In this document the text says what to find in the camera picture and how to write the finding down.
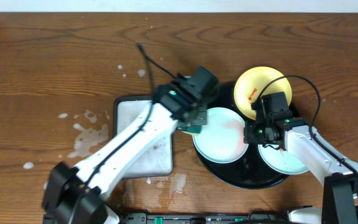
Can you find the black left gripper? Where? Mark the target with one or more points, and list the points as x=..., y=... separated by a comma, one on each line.
x=194, y=119

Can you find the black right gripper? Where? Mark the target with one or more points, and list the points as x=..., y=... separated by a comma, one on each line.
x=249, y=137

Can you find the green and yellow sponge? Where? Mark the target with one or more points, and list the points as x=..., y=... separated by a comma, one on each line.
x=191, y=130

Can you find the light green plate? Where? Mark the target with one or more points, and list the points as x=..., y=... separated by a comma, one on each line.
x=221, y=139
x=281, y=161

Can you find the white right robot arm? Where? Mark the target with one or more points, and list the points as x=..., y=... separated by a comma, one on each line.
x=337, y=174

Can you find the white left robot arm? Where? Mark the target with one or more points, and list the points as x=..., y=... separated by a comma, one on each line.
x=77, y=194

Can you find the round black tray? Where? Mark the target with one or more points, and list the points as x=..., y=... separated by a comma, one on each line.
x=250, y=171

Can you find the rectangular black soap tray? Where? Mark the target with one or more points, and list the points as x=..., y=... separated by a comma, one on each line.
x=156, y=161

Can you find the yellow plate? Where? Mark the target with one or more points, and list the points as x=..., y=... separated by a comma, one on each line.
x=252, y=82

